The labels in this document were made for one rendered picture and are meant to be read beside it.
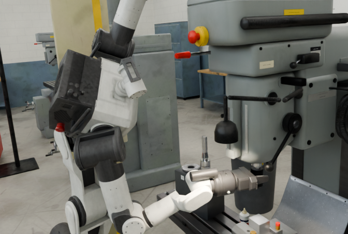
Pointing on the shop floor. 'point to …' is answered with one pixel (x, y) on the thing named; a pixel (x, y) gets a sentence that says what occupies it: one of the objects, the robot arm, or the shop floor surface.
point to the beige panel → (77, 13)
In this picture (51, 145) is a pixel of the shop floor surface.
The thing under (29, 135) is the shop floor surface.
